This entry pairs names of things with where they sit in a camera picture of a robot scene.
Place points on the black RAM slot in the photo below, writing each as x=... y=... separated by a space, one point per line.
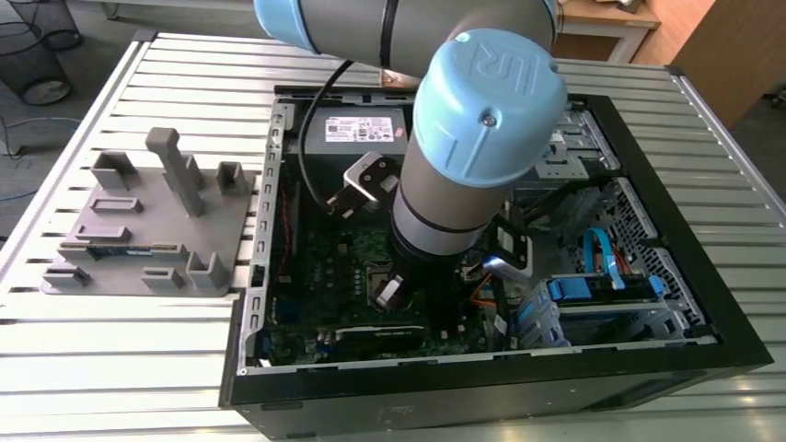
x=453 y=326
x=445 y=328
x=461 y=322
x=437 y=329

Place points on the silver perforated disk bay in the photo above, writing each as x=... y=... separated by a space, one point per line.
x=635 y=308

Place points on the green motherboard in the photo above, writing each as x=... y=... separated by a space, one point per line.
x=331 y=304

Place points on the silver CPU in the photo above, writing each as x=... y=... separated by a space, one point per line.
x=375 y=282

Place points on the black silver-rimmed wrist camera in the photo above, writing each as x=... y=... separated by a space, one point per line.
x=368 y=177

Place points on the black mesh wastebasket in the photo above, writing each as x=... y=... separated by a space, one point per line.
x=61 y=27
x=30 y=64

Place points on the grey metal disk bay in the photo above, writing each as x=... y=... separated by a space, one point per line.
x=571 y=156

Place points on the black graphics card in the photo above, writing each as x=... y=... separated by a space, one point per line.
x=380 y=335

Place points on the grey parts rack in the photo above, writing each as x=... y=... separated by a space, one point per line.
x=165 y=230

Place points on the grey power supply unit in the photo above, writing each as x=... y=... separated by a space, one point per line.
x=361 y=129

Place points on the wooden desk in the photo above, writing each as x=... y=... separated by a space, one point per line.
x=614 y=16

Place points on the pale blue empty carrier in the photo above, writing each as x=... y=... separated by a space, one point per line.
x=535 y=322

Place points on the hard disk in blue carrier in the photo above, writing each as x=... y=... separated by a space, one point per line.
x=571 y=290

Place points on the wooden cabinet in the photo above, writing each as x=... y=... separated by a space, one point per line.
x=730 y=55

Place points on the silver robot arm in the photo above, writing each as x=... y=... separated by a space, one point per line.
x=465 y=138

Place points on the blue RAM stick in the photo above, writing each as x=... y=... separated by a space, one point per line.
x=118 y=252

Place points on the black open PC case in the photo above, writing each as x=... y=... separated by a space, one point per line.
x=441 y=400

